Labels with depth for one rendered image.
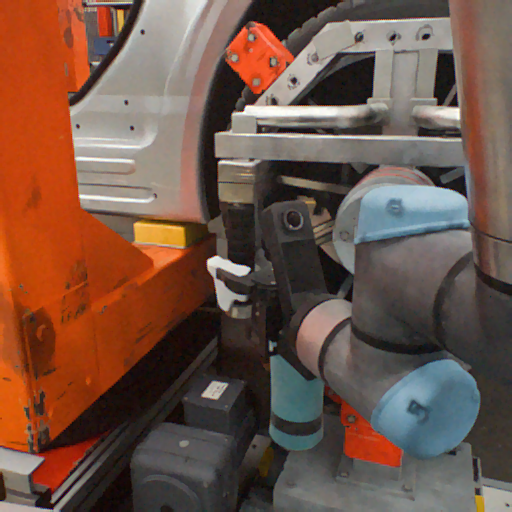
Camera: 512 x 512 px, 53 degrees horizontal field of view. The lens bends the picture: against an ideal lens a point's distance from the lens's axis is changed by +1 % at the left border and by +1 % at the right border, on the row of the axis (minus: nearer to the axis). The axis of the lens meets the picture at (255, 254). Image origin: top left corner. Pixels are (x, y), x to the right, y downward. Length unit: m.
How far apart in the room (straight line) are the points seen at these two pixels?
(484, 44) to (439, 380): 0.23
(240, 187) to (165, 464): 0.56
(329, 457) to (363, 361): 0.89
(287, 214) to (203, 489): 0.59
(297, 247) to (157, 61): 0.74
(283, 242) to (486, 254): 0.28
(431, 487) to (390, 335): 0.90
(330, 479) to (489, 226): 1.02
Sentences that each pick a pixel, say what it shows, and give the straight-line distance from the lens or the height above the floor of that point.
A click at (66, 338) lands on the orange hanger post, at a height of 0.67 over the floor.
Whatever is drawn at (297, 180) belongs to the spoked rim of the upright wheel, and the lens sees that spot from 0.94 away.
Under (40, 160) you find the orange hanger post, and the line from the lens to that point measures 0.77.
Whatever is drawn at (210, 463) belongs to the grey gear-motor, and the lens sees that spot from 0.98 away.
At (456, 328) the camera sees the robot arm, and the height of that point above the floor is 0.91.
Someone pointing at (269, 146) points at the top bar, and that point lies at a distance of 0.64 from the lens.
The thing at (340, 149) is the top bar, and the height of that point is 0.97.
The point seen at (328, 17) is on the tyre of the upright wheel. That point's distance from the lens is 0.90.
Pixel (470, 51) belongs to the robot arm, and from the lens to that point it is 0.24.
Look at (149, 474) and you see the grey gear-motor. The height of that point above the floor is 0.38.
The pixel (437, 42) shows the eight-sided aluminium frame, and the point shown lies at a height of 1.09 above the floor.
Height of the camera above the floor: 1.04
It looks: 18 degrees down
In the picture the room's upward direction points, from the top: straight up
